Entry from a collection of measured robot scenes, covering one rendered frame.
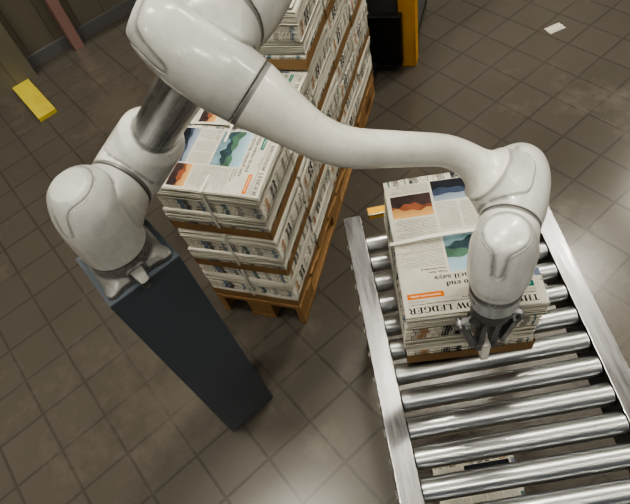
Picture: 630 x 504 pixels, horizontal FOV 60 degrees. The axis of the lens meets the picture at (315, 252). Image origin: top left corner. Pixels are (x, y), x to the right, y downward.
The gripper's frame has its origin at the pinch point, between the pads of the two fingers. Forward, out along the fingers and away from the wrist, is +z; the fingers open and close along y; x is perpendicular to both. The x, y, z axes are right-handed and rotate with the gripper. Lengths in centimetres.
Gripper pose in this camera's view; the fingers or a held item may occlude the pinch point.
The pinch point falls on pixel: (483, 346)
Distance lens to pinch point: 120.7
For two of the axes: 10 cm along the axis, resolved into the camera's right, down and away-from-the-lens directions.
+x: 1.2, 8.0, -5.8
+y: -9.8, 2.0, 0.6
